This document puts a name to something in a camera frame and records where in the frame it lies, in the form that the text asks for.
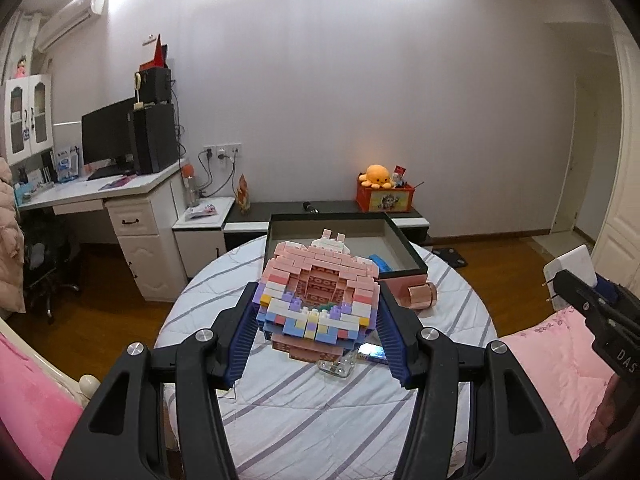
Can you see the black low cabinet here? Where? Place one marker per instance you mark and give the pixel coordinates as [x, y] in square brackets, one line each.
[285, 207]

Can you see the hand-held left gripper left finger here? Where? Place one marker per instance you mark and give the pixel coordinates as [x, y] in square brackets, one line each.
[240, 340]

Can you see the white printed packet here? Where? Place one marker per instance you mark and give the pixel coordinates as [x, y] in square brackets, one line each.
[201, 211]

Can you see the blue and gold box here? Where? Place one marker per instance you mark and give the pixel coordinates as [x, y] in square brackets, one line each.
[372, 354]

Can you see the black office chair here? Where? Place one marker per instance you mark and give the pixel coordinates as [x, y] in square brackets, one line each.
[47, 260]

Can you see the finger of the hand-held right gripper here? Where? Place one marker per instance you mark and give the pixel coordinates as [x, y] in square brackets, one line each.
[582, 300]
[607, 291]

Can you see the person's right hand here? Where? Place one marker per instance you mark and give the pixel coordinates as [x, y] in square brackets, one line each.
[602, 415]

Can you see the orange cap water bottle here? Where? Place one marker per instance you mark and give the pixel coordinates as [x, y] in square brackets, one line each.
[191, 187]

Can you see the black monitor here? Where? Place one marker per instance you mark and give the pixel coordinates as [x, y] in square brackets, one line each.
[107, 132]

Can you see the clear plastic packet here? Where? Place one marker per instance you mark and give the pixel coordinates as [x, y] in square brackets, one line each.
[337, 367]

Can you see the pink flowered quilt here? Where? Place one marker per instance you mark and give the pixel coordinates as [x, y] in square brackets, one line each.
[550, 360]

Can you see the pink doll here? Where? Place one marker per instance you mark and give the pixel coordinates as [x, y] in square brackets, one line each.
[21, 67]

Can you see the black computer tower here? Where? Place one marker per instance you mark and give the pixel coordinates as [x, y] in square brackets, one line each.
[155, 137]

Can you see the rose gold jar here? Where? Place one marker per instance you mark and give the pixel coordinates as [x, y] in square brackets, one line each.
[420, 297]

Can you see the black keyboard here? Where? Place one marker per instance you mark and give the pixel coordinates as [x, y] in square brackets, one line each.
[105, 172]

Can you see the white wall outlet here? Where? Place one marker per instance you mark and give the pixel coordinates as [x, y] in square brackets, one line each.
[222, 151]

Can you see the black bathroom scale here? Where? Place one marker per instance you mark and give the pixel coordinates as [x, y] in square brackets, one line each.
[450, 256]

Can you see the black speaker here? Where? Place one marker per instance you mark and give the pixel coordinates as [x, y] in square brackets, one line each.
[155, 85]

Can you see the blue plastic object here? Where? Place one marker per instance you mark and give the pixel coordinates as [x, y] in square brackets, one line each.
[382, 264]

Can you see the red toy box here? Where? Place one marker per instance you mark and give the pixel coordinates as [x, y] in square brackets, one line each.
[385, 200]

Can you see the pink blanket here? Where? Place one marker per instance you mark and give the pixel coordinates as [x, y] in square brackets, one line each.
[30, 400]

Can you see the dark green pink storage box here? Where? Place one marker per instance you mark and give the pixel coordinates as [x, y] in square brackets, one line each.
[400, 250]

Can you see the orange octopus plush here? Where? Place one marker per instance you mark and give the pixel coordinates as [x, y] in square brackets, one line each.
[375, 176]

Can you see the small toy figures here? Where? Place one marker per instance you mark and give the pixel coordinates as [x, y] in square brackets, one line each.
[399, 176]

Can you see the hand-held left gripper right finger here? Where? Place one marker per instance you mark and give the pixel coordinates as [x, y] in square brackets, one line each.
[395, 345]

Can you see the white air conditioner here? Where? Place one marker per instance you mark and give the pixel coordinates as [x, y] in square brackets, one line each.
[70, 17]

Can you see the white desk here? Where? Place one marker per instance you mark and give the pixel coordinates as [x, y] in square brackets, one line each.
[135, 220]

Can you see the white door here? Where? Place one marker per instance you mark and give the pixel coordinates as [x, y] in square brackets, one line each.
[620, 185]

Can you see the pink building block model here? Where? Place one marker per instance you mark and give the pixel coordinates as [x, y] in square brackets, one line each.
[320, 270]

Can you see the white wall cabinet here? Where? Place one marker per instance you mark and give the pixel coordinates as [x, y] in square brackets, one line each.
[27, 115]

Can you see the low white cabinet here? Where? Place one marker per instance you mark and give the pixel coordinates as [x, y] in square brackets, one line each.
[200, 240]

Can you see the cream bed frame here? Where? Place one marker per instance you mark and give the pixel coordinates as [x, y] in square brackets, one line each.
[89, 387]

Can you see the orange snack bag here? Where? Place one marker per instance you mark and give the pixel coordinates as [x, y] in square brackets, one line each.
[243, 195]

